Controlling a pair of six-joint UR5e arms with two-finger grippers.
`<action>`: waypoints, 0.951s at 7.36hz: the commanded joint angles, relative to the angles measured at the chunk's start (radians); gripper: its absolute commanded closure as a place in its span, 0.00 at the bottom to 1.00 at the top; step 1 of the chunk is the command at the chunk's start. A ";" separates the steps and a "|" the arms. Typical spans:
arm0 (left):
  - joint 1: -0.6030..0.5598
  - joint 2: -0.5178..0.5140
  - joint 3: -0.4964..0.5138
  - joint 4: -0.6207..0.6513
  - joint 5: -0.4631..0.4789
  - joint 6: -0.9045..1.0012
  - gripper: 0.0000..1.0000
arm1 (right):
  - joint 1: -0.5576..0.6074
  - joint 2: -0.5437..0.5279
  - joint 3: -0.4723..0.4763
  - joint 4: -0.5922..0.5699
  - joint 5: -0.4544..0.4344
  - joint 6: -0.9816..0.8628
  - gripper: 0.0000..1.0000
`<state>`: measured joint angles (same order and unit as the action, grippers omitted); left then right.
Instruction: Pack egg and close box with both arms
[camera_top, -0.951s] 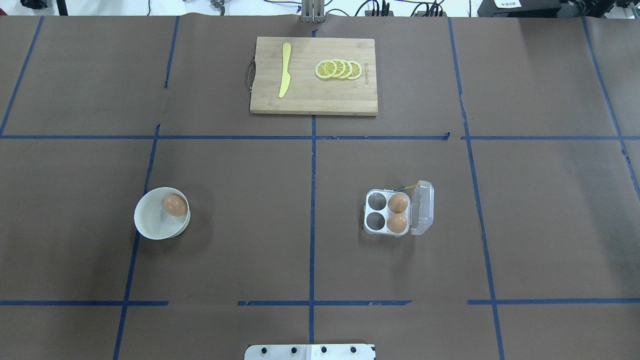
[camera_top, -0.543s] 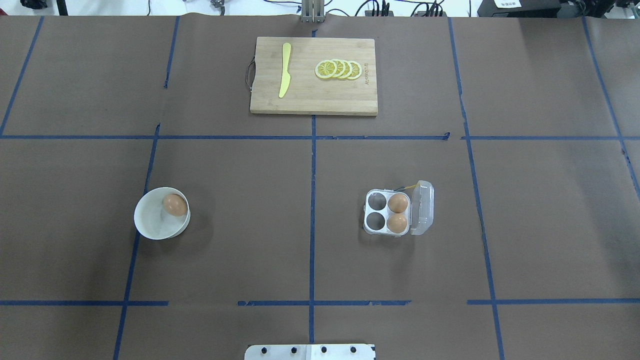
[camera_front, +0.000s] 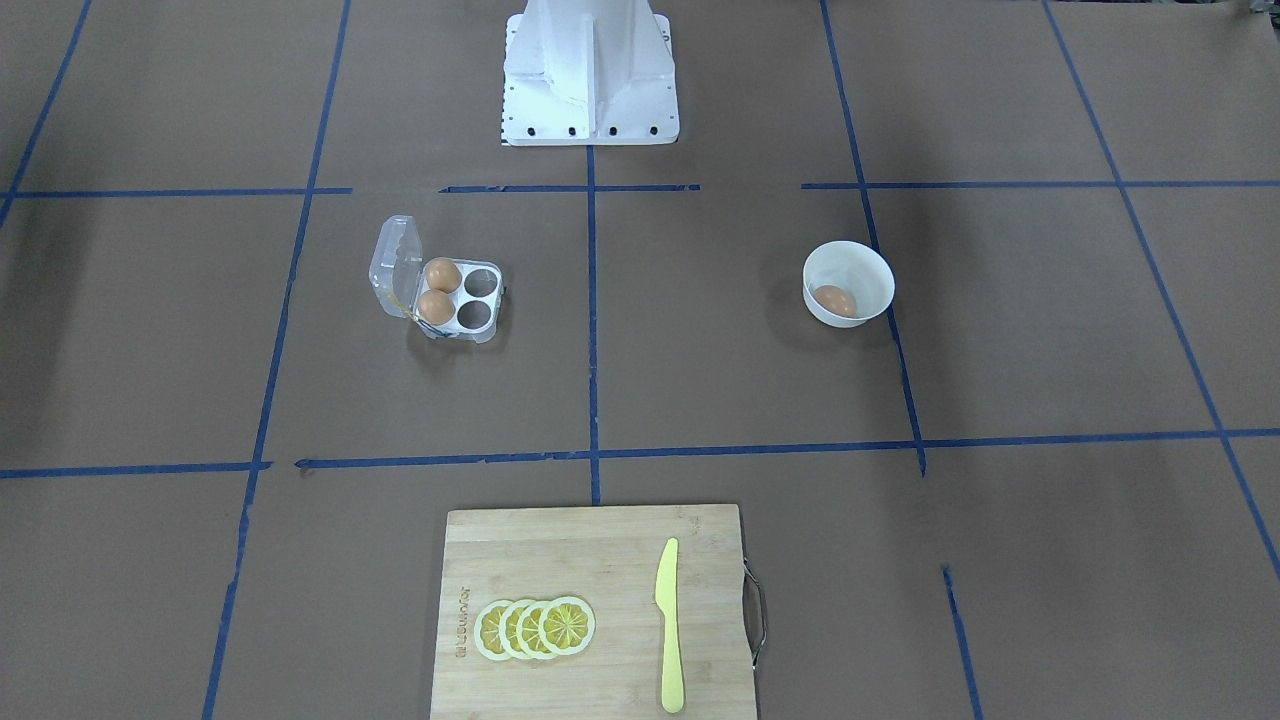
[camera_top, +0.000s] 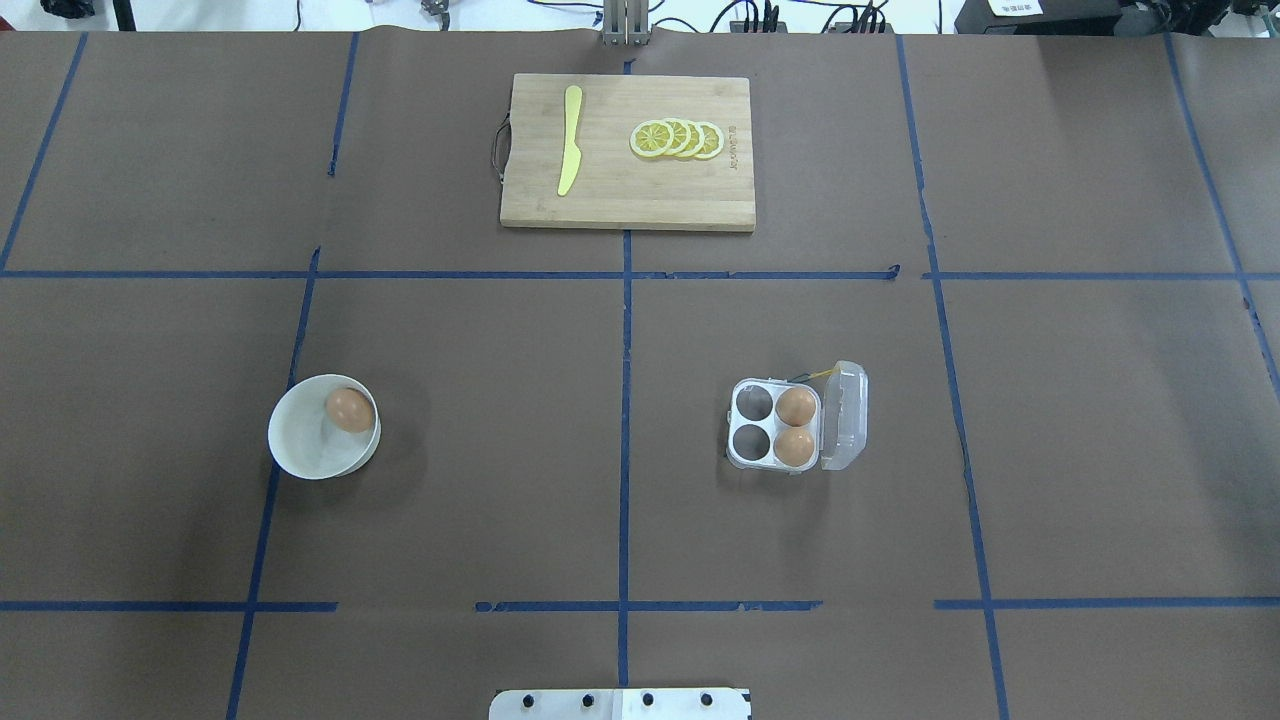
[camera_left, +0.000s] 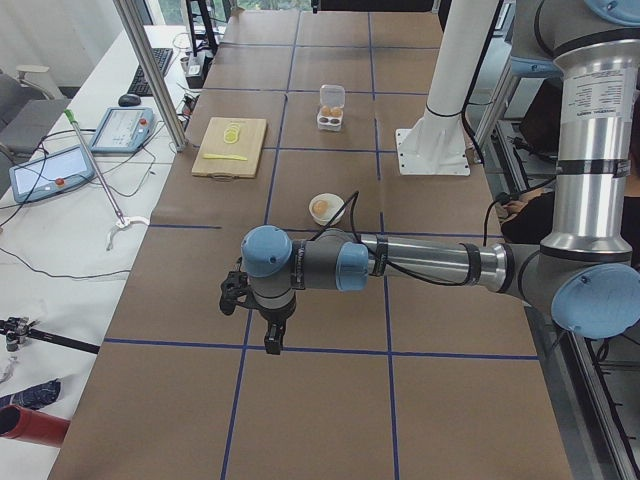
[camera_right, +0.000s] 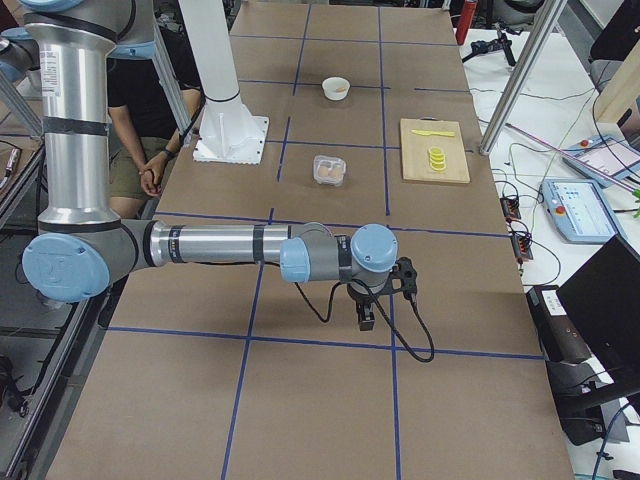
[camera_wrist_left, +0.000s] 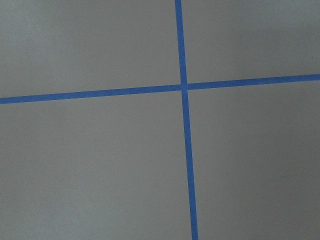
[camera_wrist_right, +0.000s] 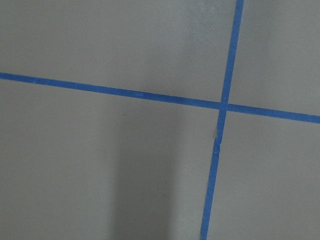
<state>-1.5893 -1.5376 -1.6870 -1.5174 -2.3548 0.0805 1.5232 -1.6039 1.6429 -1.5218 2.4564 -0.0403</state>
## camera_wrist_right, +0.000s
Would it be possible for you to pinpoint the blue tape line lengthwise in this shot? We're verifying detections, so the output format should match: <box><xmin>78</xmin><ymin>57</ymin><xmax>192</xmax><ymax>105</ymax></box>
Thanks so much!
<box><xmin>199</xmin><ymin>0</ymin><xmax>244</xmax><ymax>240</ymax></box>

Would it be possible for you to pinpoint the blue tape line crosswise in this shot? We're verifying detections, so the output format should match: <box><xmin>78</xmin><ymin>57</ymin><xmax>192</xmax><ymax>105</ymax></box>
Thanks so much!
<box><xmin>0</xmin><ymin>72</ymin><xmax>320</xmax><ymax>124</ymax></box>

